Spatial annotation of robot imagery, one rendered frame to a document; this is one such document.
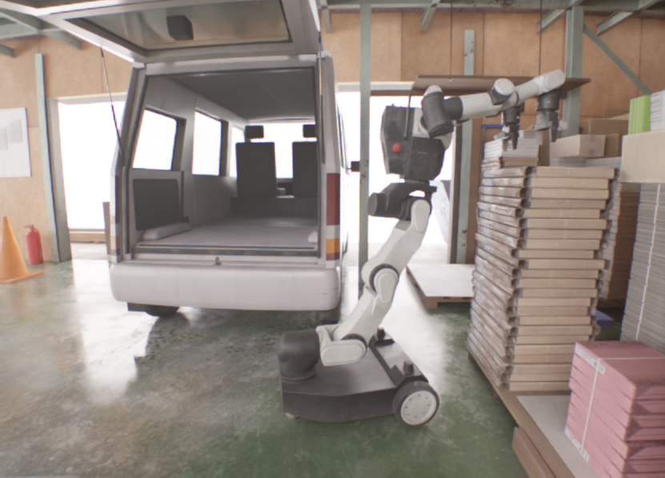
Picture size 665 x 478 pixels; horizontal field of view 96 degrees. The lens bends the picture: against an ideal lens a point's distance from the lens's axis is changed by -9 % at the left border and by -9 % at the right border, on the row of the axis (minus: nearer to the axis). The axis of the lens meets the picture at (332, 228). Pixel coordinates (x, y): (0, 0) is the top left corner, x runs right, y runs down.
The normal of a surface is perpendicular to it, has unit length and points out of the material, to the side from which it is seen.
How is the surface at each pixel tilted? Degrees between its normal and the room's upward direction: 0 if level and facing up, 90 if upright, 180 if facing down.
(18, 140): 90
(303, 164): 93
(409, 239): 108
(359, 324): 90
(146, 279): 86
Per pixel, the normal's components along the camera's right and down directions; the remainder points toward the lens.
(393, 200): 0.21, 0.14
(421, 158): -0.07, 0.30
